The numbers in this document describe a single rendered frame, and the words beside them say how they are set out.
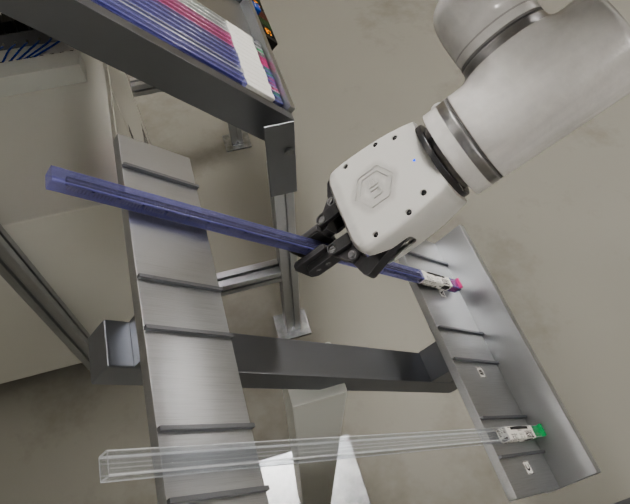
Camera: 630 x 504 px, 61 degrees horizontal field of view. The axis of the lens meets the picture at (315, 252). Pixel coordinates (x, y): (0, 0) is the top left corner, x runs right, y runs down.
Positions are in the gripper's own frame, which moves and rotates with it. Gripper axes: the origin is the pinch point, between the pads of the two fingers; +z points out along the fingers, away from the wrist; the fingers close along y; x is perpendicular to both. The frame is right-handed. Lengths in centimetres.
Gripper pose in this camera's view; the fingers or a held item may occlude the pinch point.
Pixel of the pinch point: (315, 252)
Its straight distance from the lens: 53.8
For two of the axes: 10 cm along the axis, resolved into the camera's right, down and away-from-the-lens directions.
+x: 6.0, 2.9, 7.5
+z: -7.5, 5.3, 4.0
